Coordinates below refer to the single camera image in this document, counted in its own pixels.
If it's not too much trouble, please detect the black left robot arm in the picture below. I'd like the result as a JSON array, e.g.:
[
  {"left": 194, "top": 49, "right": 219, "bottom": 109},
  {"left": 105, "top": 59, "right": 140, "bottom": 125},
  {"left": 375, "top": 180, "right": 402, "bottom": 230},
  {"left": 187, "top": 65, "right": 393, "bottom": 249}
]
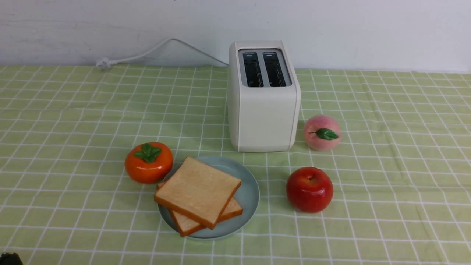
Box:
[{"left": 0, "top": 253, "right": 23, "bottom": 265}]

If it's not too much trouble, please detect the green checked tablecloth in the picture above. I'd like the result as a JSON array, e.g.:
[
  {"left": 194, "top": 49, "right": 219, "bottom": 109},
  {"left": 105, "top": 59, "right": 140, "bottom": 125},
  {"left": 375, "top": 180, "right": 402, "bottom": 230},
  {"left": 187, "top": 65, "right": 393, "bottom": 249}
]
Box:
[{"left": 0, "top": 65, "right": 471, "bottom": 265}]

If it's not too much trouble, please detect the white two-slot toaster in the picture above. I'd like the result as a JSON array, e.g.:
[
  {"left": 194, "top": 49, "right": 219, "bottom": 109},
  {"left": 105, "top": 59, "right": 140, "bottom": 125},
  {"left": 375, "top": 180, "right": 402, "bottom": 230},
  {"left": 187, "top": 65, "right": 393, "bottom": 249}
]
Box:
[{"left": 226, "top": 41, "right": 301, "bottom": 152}]

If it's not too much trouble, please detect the pink peach with leaf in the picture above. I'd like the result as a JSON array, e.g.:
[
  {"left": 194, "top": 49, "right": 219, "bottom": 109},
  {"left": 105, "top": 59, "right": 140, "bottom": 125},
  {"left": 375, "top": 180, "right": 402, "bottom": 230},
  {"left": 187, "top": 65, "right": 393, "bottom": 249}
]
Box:
[{"left": 304, "top": 115, "right": 342, "bottom": 151}]

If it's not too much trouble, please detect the white power cable with plug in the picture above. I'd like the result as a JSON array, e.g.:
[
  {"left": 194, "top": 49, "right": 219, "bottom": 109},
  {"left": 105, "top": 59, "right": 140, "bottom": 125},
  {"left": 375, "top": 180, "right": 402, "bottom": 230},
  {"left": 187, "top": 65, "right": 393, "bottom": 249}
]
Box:
[{"left": 95, "top": 38, "right": 229, "bottom": 71}]

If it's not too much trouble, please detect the toast slice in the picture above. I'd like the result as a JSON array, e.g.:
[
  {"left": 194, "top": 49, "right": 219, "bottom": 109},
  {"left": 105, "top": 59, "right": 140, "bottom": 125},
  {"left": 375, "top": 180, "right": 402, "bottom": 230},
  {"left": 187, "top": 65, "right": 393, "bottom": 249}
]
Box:
[
  {"left": 154, "top": 157, "right": 243, "bottom": 237},
  {"left": 154, "top": 180, "right": 242, "bottom": 237}
]

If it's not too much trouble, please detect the orange persimmon with green calyx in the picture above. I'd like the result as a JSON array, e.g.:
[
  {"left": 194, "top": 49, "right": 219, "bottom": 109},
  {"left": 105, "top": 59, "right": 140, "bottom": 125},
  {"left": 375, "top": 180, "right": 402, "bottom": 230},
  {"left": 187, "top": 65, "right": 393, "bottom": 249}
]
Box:
[{"left": 124, "top": 142, "right": 174, "bottom": 184}]

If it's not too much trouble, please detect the red apple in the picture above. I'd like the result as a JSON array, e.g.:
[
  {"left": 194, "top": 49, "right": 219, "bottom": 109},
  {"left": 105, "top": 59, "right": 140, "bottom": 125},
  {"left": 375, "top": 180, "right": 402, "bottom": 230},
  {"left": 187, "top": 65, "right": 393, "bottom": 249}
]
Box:
[{"left": 286, "top": 167, "right": 334, "bottom": 213}]

